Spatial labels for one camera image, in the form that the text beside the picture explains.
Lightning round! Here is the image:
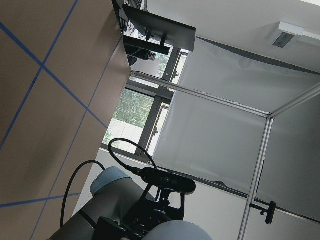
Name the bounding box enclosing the aluminium frame post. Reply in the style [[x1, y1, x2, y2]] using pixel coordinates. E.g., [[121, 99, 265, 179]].
[[130, 71, 320, 240]]

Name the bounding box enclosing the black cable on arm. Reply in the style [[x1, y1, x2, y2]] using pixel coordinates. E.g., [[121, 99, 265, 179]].
[[59, 159, 106, 228]]

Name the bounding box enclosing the black clamp on frame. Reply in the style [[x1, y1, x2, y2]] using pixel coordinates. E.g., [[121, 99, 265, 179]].
[[249, 201, 277, 225]]

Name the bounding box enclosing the black monitor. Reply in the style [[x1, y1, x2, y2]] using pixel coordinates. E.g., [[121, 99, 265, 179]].
[[122, 4, 196, 55]]

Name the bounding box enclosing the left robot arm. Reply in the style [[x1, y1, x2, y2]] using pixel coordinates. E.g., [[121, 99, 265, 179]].
[[50, 166, 211, 240]]

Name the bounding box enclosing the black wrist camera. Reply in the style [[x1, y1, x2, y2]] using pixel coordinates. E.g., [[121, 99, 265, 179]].
[[140, 167, 196, 195]]

